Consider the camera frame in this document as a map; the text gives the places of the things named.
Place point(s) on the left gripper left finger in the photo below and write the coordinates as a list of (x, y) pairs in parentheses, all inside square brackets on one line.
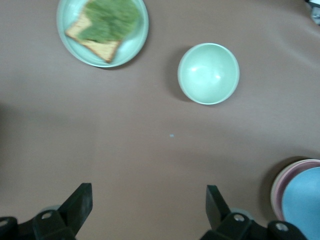
[(80, 205)]

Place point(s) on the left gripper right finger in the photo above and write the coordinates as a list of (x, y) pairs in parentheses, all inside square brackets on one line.
[(216, 207)]

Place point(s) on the pink plate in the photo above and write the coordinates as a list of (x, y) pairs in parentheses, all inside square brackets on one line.
[(283, 180)]

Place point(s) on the blue plate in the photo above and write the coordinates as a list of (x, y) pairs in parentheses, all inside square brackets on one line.
[(305, 200)]

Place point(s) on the beige plate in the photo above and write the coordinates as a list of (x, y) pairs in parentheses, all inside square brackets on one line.
[(273, 192)]

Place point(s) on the green bowl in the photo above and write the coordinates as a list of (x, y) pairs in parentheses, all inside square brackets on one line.
[(208, 73)]

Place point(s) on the bread slice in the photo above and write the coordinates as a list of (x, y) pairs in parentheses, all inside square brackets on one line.
[(100, 48)]

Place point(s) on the green plate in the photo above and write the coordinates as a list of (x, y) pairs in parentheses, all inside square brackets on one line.
[(130, 50)]

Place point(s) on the green lettuce leaf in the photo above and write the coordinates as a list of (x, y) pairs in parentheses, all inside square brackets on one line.
[(110, 22)]

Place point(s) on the metal mount bracket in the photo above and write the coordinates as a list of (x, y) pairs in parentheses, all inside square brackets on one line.
[(315, 12)]

